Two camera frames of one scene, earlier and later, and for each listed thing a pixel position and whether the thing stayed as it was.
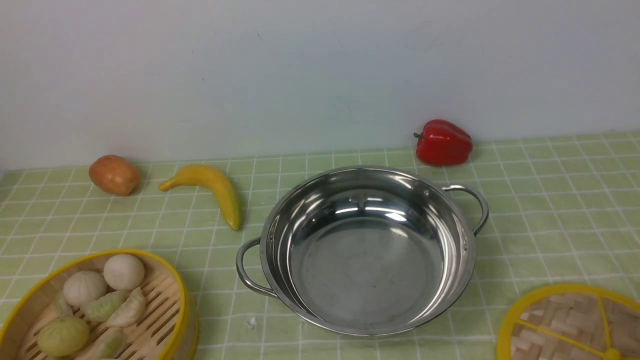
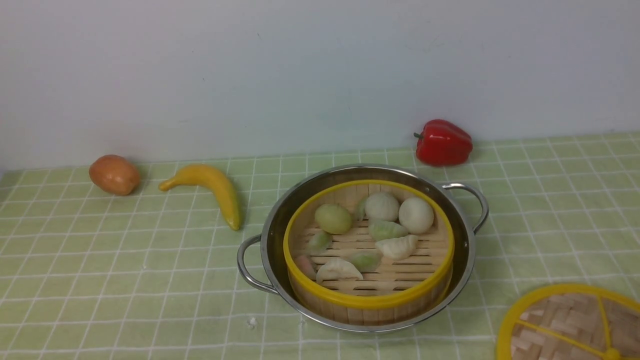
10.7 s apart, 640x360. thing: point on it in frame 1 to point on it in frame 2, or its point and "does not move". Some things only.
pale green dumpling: x=111 y=346 to x=367 y=260
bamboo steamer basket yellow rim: x=167 y=330 to x=368 y=252
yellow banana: x=213 y=177 does not move
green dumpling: x=98 y=309 to x=379 y=230
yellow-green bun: x=63 y=337 to x=332 y=219
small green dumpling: x=63 y=308 to x=319 y=242
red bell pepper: x=443 y=143 does not move
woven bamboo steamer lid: x=571 y=321 does not move
